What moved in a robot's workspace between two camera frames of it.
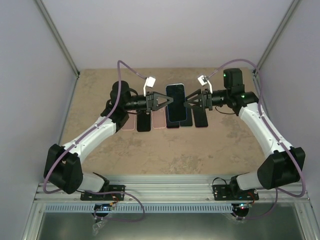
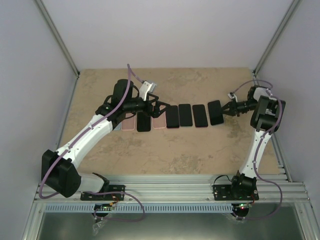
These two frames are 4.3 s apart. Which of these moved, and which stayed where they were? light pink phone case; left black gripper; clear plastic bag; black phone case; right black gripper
Moved: right black gripper; left black gripper
Stayed: black phone case; clear plastic bag; light pink phone case
